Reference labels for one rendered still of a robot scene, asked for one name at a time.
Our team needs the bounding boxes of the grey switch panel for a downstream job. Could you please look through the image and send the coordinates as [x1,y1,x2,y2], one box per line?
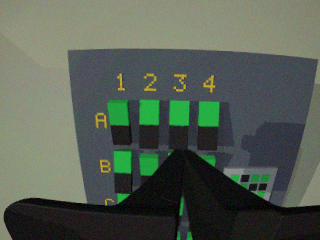
[68,48,317,207]

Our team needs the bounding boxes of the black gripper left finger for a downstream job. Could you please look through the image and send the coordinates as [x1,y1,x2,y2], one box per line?
[3,149,185,240]

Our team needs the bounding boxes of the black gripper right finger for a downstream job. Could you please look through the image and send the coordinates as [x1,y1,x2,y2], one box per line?
[183,149,320,240]

